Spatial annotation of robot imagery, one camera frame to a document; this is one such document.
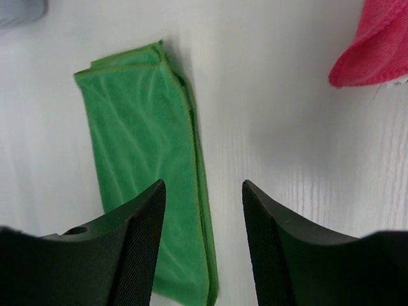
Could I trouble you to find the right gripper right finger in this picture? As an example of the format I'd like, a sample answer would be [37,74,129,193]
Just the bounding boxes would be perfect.
[242,180,407,305]

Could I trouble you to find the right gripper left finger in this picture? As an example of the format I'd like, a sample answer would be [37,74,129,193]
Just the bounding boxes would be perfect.
[1,180,166,305]

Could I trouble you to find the green towel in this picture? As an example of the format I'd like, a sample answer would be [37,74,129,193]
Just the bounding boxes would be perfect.
[73,41,219,305]

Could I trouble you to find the white plastic basket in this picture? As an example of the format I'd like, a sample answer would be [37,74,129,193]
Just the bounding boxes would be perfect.
[1,0,48,29]

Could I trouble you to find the pink towel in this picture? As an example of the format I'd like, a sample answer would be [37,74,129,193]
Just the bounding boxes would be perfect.
[328,0,407,89]

